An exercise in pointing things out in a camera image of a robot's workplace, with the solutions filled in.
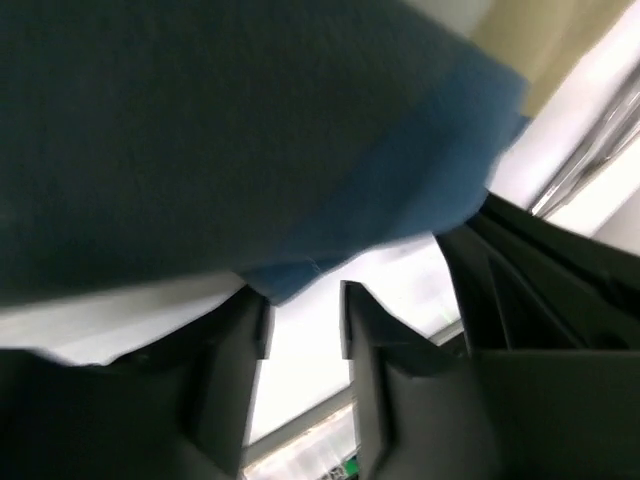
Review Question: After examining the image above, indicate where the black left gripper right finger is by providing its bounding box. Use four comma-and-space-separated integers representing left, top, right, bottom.
342, 196, 639, 479

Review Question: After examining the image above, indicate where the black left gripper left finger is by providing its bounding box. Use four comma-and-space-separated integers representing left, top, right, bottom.
1, 287, 271, 479

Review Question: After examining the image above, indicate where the blue and tan placemat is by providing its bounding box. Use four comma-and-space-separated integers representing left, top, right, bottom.
1, 1, 627, 307

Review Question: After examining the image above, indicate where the aluminium rail front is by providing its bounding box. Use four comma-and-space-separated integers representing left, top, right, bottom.
244, 74, 640, 480

